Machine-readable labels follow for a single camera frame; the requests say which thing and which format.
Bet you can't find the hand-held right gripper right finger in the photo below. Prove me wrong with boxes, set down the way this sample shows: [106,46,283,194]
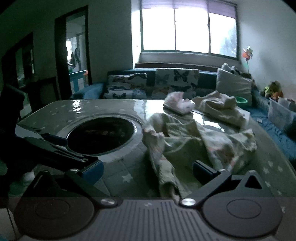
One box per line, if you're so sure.
[179,160,273,207]

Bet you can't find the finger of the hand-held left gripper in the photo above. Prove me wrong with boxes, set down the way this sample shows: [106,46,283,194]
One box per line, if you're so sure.
[16,125,67,146]
[24,137,99,171]

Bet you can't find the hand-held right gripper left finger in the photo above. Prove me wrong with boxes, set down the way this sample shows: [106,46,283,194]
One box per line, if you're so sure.
[22,160,117,208]

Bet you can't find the green star quilted tablecloth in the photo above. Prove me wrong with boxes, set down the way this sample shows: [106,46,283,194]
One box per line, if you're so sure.
[15,98,296,202]

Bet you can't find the round metal-rimmed table opening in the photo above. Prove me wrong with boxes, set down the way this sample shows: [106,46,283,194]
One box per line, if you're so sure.
[57,113,144,157]

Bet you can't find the dark chair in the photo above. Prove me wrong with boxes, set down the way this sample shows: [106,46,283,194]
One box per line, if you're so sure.
[26,76,60,113]

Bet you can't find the teal cabinet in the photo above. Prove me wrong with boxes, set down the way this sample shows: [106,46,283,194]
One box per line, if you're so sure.
[69,70,90,93]

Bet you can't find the cream garment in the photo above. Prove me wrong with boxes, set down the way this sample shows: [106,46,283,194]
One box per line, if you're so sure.
[191,91,250,128]

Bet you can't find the white tissue pack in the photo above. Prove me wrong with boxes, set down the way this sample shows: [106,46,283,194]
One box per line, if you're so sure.
[163,91,196,115]

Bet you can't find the long butterfly print cushion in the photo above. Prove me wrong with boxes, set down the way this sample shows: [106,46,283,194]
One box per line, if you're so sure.
[107,73,148,91]
[103,89,148,100]

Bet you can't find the plain pale pillow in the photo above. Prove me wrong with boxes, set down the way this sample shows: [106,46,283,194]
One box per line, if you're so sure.
[216,68,253,106]

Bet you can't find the square butterfly print cushion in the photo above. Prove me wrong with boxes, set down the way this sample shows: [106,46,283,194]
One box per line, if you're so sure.
[151,68,200,100]

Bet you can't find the blue sofa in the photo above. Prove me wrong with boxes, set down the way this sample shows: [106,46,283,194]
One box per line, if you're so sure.
[70,68,296,163]

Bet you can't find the green plush toy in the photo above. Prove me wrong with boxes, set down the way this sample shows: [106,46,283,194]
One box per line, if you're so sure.
[261,81,278,98]

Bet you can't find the white and dark cloth bundle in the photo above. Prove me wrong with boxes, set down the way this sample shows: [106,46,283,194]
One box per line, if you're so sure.
[221,63,252,78]

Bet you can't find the dark wooden ledge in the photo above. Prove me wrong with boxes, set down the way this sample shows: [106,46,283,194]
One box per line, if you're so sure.
[135,62,220,70]

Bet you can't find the colourful pinwheel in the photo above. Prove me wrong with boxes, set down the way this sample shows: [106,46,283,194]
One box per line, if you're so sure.
[242,46,254,73]

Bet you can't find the window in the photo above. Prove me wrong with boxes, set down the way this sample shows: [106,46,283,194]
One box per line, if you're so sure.
[139,0,239,59]

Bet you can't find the purple window blind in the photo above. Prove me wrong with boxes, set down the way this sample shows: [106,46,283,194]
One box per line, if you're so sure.
[141,0,237,19]

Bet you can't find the dark door frame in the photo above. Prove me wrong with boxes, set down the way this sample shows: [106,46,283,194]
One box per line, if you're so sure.
[55,5,93,100]

